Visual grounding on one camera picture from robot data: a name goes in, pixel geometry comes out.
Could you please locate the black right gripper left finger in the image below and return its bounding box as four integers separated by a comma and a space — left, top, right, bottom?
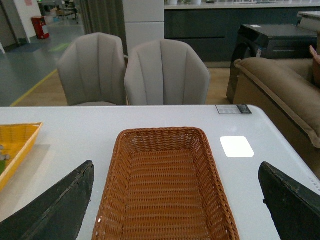
0, 160, 95, 240

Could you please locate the grey upholstered chair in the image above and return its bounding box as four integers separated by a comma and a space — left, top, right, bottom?
57, 32, 127, 106
124, 39, 211, 106

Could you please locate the yellow woven basket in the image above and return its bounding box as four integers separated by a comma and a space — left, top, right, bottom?
0, 122, 43, 190

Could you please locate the left grey upholstered chair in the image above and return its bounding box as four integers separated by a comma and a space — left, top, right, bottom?
57, 32, 127, 106

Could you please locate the dark kitchen counter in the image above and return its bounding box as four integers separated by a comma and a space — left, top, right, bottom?
164, 0, 320, 68

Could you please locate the black cabinet appliance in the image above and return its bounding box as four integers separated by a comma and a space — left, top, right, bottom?
226, 24, 318, 103

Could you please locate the brown wicker basket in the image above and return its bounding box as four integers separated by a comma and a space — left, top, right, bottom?
92, 127, 240, 240

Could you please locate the label sticker on table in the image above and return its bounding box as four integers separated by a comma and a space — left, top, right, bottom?
216, 104, 252, 115

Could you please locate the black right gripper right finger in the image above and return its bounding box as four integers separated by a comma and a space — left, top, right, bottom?
258, 161, 320, 240

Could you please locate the white pillar cabinet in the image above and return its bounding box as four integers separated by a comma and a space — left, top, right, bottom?
122, 0, 165, 55

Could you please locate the red floor box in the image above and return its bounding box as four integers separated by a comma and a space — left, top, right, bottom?
31, 16, 50, 40

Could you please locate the right grey upholstered chair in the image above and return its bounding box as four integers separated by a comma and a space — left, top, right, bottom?
124, 39, 211, 106

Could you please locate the grey toy animal figure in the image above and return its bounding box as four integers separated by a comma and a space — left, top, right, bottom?
0, 145, 11, 161

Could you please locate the brown sofa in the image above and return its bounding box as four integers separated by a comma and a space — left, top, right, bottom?
233, 56, 320, 176

